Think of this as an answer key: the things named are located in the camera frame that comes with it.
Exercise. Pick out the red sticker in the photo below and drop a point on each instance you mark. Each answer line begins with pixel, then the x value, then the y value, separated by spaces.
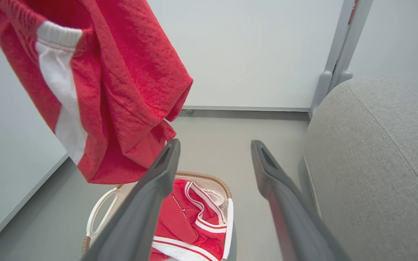
pixel 352 9

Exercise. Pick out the red jersey with white trim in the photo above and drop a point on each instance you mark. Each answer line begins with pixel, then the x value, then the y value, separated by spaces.
pixel 180 224

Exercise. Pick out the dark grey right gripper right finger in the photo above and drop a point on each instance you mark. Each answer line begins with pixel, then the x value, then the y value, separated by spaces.
pixel 292 217

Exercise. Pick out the white cloth basket liner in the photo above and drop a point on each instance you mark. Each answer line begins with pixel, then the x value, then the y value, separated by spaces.
pixel 217 197

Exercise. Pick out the red shorts with white stripe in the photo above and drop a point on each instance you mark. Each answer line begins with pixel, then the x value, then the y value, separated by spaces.
pixel 129 72

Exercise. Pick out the grey fabric sofa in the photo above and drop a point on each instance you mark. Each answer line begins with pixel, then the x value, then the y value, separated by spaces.
pixel 376 163

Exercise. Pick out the white laundry basket brown rim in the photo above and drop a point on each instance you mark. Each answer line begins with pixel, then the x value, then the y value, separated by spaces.
pixel 229 217

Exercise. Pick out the grey partition post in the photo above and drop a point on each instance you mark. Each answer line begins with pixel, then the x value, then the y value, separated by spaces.
pixel 324 87
pixel 357 29

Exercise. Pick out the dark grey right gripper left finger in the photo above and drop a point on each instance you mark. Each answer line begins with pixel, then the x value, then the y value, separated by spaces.
pixel 140 210

